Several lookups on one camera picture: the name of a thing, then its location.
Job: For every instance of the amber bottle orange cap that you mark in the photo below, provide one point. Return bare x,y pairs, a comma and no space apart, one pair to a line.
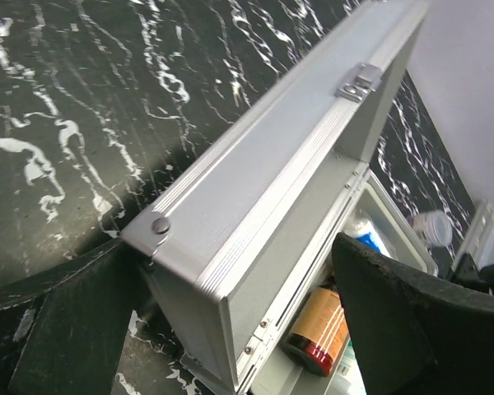
320,332

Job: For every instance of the clear tape roll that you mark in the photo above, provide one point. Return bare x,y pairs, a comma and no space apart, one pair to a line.
433,228

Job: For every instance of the grey metal medicine case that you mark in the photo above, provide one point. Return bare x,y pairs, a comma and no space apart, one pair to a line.
233,241

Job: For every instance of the blue white bandage roll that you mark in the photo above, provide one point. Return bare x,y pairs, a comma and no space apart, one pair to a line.
360,227

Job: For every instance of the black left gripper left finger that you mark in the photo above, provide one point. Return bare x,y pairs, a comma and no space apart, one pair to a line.
62,331

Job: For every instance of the grey plastic divider tray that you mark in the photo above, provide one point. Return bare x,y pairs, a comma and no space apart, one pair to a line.
280,374

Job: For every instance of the white pill bottle teal label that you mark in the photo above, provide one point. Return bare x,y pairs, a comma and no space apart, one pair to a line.
347,377

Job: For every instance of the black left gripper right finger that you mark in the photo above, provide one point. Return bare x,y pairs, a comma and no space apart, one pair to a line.
413,333

